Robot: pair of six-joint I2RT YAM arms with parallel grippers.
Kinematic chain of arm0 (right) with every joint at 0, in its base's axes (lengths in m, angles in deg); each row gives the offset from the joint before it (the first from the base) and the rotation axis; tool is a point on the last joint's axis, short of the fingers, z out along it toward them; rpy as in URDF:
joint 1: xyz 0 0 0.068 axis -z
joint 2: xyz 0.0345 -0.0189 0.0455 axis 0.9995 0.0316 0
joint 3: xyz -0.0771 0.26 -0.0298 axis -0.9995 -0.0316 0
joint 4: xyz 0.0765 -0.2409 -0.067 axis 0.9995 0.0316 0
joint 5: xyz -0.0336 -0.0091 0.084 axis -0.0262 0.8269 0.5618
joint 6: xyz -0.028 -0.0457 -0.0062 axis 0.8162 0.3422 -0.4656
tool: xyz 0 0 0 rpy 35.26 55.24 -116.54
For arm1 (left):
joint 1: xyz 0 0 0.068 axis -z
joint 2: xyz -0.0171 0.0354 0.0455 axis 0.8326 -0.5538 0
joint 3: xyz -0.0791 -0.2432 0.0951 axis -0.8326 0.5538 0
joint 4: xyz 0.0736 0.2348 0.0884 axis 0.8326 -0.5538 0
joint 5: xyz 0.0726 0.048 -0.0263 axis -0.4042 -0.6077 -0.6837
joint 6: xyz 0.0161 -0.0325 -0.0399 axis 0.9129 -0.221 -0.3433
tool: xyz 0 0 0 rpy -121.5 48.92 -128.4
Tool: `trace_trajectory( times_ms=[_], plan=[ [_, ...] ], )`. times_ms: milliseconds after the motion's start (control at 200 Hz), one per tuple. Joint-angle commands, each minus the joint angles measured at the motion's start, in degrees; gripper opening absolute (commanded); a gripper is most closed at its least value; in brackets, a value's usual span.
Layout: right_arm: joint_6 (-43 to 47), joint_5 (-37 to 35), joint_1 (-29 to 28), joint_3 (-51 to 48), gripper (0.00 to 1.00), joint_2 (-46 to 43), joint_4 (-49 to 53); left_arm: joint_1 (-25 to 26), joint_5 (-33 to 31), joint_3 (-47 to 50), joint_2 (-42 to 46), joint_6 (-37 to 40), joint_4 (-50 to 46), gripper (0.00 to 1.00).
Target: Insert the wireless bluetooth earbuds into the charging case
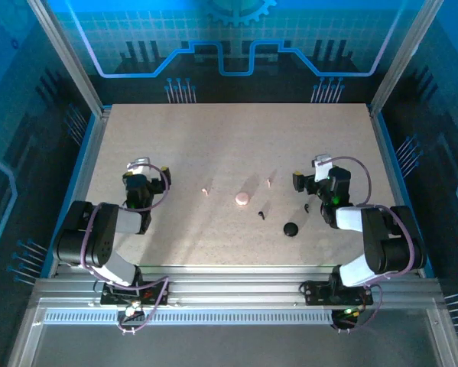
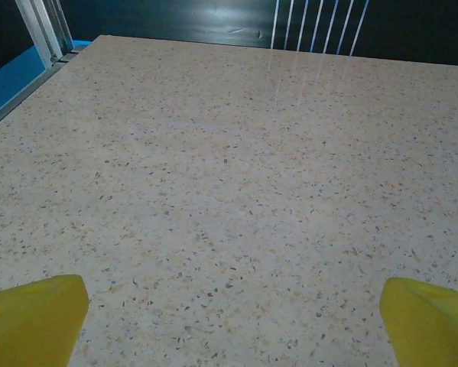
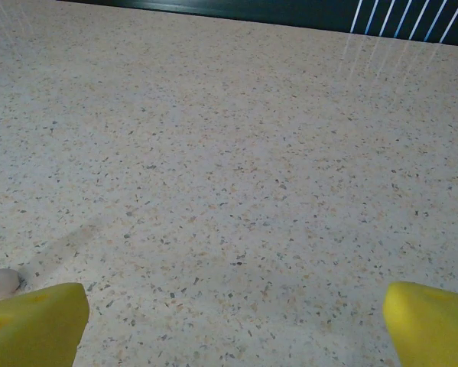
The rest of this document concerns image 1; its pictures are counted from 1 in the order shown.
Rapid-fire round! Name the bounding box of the small circuit board with LED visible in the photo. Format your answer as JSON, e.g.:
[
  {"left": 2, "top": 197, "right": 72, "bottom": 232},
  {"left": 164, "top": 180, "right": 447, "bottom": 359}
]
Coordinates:
[
  {"left": 330, "top": 305, "right": 363, "bottom": 334},
  {"left": 117, "top": 300, "right": 145, "bottom": 336}
]

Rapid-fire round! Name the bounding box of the grey metal lower panel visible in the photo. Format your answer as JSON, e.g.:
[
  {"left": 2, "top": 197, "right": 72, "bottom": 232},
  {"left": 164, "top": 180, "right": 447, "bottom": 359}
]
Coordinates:
[{"left": 6, "top": 297, "right": 458, "bottom": 367}]

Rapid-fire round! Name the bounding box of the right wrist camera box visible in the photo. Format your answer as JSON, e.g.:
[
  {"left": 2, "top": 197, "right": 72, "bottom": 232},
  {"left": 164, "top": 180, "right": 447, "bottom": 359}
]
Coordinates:
[{"left": 313, "top": 154, "right": 333, "bottom": 183}]

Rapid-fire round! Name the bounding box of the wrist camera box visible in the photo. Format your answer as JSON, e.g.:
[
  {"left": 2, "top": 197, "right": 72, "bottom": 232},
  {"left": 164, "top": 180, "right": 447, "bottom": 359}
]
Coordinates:
[
  {"left": 313, "top": 154, "right": 333, "bottom": 183},
  {"left": 127, "top": 156, "right": 154, "bottom": 172}
]

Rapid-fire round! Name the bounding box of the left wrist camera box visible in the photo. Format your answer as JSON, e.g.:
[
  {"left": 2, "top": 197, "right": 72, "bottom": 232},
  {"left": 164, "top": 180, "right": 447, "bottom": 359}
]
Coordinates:
[{"left": 127, "top": 156, "right": 154, "bottom": 172}]

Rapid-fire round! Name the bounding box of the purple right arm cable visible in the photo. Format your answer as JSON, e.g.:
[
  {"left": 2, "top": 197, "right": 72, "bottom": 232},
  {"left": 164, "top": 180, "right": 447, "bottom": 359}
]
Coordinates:
[{"left": 320, "top": 155, "right": 421, "bottom": 334}]

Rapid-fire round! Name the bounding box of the blue-edged aluminium side rail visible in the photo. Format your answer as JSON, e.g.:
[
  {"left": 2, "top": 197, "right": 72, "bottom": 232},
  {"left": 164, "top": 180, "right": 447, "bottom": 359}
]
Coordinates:
[
  {"left": 368, "top": 106, "right": 436, "bottom": 278},
  {"left": 47, "top": 106, "right": 113, "bottom": 278}
]

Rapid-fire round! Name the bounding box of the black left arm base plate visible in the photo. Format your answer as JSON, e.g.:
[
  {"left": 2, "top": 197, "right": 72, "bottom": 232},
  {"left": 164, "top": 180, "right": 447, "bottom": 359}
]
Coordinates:
[{"left": 99, "top": 280, "right": 171, "bottom": 307}]

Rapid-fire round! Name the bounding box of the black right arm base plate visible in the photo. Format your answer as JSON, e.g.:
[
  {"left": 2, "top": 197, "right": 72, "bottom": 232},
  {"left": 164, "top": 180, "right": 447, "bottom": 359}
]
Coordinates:
[{"left": 302, "top": 280, "right": 374, "bottom": 307}]

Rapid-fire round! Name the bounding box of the aluminium frame rail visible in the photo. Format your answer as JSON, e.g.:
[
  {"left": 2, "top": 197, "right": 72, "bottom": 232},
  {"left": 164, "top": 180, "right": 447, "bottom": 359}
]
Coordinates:
[{"left": 28, "top": 265, "right": 446, "bottom": 310}]

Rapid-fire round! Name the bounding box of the aluminium frame post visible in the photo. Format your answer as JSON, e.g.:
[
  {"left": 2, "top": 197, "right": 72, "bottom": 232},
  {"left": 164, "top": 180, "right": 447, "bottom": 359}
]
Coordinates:
[
  {"left": 26, "top": 0, "right": 112, "bottom": 118},
  {"left": 368, "top": 0, "right": 446, "bottom": 118}
]

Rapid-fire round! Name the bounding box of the slotted grey cable duct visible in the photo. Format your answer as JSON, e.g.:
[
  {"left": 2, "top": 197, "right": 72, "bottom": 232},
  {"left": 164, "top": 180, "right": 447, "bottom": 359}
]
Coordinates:
[{"left": 43, "top": 310, "right": 335, "bottom": 325}]

